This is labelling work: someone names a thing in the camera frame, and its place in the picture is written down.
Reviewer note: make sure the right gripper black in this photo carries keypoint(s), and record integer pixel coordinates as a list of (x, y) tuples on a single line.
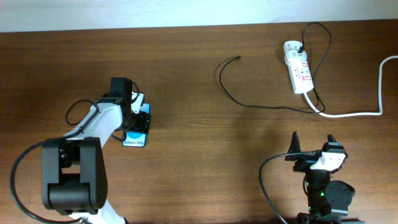
[(304, 161)]

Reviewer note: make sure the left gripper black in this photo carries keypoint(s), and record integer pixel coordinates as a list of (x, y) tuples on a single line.
[(143, 122)]

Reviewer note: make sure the blue Galaxy smartphone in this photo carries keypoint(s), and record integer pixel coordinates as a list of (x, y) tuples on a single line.
[(138, 137)]

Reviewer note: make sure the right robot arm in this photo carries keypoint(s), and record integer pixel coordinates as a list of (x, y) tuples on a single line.
[(328, 200)]

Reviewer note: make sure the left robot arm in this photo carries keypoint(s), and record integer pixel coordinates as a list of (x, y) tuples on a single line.
[(74, 181)]

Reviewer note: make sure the white charger plug adapter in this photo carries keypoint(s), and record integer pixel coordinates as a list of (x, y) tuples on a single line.
[(293, 56)]

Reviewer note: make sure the white power strip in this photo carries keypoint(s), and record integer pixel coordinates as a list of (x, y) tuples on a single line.
[(299, 73)]

